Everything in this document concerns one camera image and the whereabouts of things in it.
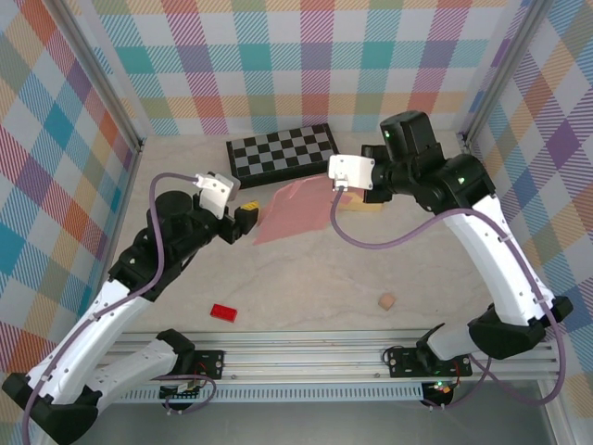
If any pink paper box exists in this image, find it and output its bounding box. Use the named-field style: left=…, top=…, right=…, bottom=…
left=252, top=174, right=345, bottom=246

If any yellow paper box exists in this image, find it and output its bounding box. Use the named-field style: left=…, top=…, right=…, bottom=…
left=340, top=188, right=385, bottom=215

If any black and silver chessboard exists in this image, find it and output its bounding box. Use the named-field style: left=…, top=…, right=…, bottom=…
left=225, top=123, right=344, bottom=191

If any red toy brick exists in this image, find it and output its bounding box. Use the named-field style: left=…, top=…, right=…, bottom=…
left=209, top=303, right=240, bottom=323

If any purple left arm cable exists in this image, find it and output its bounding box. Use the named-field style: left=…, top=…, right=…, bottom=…
left=20, top=172, right=217, bottom=437

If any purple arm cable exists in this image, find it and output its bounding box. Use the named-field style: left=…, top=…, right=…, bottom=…
left=20, top=172, right=217, bottom=437
left=329, top=187, right=564, bottom=412

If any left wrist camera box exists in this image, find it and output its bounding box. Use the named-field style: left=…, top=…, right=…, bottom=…
left=193, top=172, right=241, bottom=219

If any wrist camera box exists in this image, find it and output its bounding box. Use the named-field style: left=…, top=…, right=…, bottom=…
left=193, top=172, right=241, bottom=219
left=327, top=154, right=375, bottom=192

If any aluminium side rail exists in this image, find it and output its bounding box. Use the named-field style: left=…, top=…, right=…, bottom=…
left=82, top=136, right=145, bottom=347
left=461, top=132, right=534, bottom=342

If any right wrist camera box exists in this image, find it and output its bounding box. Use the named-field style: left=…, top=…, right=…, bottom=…
left=327, top=154, right=375, bottom=192

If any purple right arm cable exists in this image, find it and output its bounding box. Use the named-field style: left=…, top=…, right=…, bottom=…
left=329, top=187, right=564, bottom=412

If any aluminium frame post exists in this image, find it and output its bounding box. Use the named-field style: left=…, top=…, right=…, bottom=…
left=461, top=0, right=552, bottom=145
left=55, top=0, right=145, bottom=154

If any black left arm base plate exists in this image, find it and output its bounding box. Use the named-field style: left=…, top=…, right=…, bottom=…
left=184, top=350, right=227, bottom=381

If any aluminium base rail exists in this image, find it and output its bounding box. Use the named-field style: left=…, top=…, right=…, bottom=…
left=92, top=328, right=564, bottom=386

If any slotted grey cable duct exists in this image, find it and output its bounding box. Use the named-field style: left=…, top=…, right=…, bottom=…
left=110, top=383, right=425, bottom=404

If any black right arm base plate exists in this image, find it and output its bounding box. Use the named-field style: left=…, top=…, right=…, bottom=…
left=383, top=345, right=473, bottom=379

